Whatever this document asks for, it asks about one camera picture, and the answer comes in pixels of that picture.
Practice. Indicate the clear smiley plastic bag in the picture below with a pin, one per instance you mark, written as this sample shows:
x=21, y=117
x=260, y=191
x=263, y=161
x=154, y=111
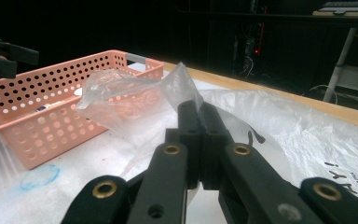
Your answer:
x=292, y=130

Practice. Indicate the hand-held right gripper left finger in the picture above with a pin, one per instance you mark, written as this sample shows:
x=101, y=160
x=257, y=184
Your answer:
x=189, y=124

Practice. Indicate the white-framed desk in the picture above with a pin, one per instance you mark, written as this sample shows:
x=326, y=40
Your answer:
x=354, y=79

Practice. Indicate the grey keyboard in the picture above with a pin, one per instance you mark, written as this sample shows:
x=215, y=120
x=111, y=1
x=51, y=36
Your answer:
x=345, y=7

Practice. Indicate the pink perforated plastic basket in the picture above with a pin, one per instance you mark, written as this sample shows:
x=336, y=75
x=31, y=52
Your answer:
x=28, y=140

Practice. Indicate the black computer case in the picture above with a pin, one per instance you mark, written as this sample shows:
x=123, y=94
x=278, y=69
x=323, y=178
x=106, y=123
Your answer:
x=248, y=46

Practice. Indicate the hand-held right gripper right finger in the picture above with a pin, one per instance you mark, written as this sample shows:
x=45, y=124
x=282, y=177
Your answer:
x=211, y=137

